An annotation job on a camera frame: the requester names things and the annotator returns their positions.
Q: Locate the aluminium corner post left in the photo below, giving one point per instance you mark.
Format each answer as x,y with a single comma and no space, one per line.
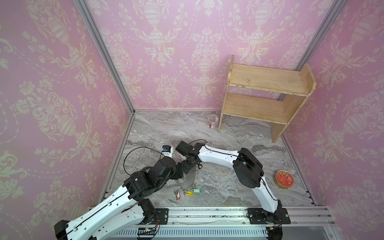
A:
101,46

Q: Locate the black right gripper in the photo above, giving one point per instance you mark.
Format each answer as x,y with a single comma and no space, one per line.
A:
191,163

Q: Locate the clear plastic cup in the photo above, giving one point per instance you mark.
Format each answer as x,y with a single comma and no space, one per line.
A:
213,121

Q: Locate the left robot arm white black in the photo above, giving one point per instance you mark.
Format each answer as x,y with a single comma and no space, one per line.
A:
128,205

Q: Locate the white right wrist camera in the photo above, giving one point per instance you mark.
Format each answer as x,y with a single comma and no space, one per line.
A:
185,149

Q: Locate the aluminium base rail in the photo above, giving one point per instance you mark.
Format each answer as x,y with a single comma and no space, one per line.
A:
220,223

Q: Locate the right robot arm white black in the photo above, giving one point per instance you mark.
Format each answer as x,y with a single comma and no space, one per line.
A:
247,167

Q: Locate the aluminium corner post right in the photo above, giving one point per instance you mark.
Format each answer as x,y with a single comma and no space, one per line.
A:
303,40

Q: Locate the red round tin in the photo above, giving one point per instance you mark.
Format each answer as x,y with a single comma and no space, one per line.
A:
283,179

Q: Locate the aluminium corner post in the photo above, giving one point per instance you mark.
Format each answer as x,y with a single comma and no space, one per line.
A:
303,40
101,46

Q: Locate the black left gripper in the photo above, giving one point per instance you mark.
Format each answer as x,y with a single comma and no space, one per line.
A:
179,170

